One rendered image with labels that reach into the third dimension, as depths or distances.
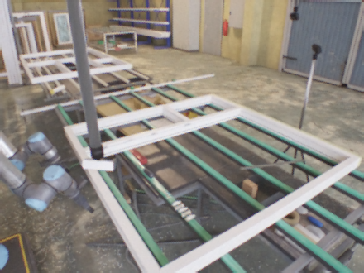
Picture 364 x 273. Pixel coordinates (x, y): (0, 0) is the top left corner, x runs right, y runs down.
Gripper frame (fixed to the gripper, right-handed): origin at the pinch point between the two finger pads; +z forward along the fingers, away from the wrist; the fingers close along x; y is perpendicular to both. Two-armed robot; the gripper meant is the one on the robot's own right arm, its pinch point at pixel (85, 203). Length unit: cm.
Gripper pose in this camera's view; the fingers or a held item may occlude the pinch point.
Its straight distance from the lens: 159.4
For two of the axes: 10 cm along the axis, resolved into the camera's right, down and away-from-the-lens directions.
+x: 7.2, 4.2, -5.6
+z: 2.0, 6.4, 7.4
